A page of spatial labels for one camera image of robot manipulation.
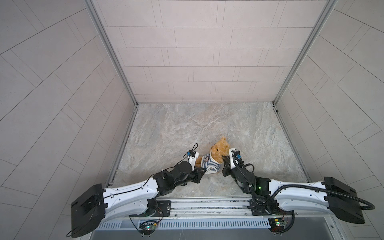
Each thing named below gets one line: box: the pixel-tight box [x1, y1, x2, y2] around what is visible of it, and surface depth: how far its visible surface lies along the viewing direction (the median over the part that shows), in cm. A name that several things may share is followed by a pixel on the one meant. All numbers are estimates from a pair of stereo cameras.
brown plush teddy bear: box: [195, 137, 230, 168], surface depth 76 cm
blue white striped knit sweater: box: [200, 152, 223, 174], surface depth 75 cm
